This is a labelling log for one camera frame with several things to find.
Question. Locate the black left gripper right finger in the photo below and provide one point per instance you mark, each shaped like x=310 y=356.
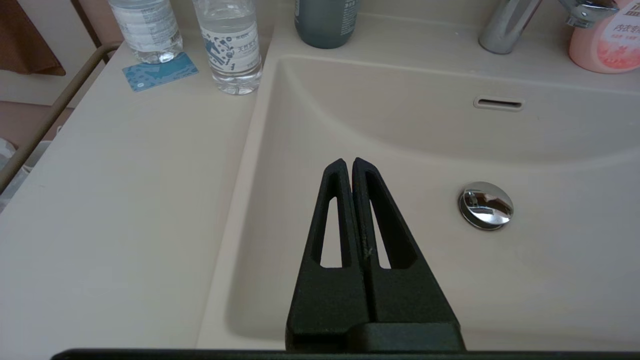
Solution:
x=410 y=295

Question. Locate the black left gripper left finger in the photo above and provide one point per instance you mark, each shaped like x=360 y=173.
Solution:
x=325 y=300

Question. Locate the chrome sink faucet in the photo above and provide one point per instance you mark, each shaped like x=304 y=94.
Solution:
x=505 y=25

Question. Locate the beige sink basin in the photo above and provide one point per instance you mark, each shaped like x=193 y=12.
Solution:
x=400 y=140

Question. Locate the chrome drain stopper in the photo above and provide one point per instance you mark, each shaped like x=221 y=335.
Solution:
x=486 y=206

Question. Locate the clear plastic water bottle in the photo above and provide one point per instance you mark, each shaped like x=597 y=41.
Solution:
x=232 y=45
x=147 y=27

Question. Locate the dark grey pump bottle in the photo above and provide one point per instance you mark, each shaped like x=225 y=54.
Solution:
x=325 y=22

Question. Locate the blue patterned card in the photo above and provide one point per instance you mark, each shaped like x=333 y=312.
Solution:
x=160 y=74

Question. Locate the pink soap pump bottle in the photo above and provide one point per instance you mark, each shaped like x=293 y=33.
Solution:
x=607 y=45

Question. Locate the brown wooden furniture piece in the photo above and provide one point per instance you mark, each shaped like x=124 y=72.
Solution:
x=25 y=35

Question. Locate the metal towel rail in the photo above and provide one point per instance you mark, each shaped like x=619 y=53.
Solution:
x=55 y=107

